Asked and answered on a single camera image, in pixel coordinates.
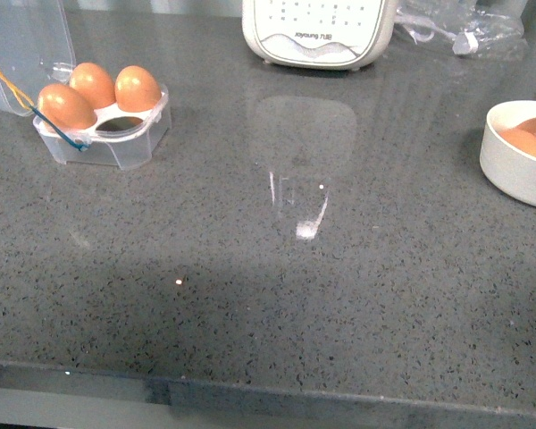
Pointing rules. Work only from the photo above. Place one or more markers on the white Joyoung blender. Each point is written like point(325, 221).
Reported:
point(319, 34)

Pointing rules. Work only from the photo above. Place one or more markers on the white round bowl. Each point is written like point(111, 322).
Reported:
point(506, 167)

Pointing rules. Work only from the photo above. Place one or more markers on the brown egg back right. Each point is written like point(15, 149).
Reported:
point(136, 90)

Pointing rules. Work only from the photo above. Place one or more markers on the brown egg back left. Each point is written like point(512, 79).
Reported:
point(94, 83)

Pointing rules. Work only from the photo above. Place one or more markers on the clear plastic egg box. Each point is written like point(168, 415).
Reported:
point(36, 51)

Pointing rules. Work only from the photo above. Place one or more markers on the clear plastic bag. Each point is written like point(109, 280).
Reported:
point(463, 29)

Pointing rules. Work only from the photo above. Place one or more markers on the brown egg front left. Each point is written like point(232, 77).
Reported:
point(65, 107)

